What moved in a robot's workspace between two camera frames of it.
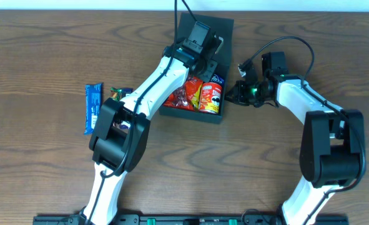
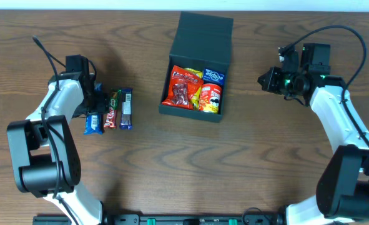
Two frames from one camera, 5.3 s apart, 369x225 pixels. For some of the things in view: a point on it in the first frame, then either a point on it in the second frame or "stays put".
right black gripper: x=243 y=90 → x=268 y=81
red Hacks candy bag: x=181 y=99 stays put
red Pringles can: x=210 y=97 stays put
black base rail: x=186 y=220 stays put
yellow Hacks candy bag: x=196 y=99 stays put
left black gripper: x=208 y=69 → x=97 y=106
